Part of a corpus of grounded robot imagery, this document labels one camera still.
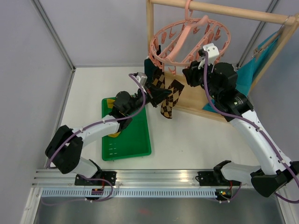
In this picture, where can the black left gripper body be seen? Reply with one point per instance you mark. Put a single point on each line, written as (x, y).
(154, 98)

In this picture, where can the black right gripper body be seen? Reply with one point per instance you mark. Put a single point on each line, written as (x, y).
(197, 75)

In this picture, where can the brown argyle sock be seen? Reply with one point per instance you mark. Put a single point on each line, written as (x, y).
(167, 105)
(158, 79)

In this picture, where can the green reindeer sock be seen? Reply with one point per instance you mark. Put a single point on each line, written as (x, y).
(149, 68)
(158, 52)

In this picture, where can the pink round clip hanger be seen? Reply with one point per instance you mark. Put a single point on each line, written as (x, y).
(182, 41)

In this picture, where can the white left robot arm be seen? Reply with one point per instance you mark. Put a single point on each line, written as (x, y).
(65, 148)

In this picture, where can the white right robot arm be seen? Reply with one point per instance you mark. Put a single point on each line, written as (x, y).
(275, 169)

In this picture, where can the wooden hanger rack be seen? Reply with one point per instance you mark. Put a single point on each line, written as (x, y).
(194, 100)

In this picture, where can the metal clip hanger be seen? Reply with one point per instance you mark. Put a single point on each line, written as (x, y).
(263, 46)

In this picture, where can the yellow sock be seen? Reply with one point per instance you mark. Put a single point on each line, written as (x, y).
(110, 106)

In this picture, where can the teal cloth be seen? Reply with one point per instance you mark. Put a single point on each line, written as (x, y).
(245, 74)

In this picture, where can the green plastic tray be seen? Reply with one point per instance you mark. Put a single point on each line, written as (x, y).
(134, 141)

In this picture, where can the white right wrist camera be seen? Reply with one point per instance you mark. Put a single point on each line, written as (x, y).
(212, 54)

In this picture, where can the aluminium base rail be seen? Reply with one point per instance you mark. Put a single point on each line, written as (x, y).
(129, 178)

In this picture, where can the white slotted cable duct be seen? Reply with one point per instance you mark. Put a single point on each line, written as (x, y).
(136, 193)

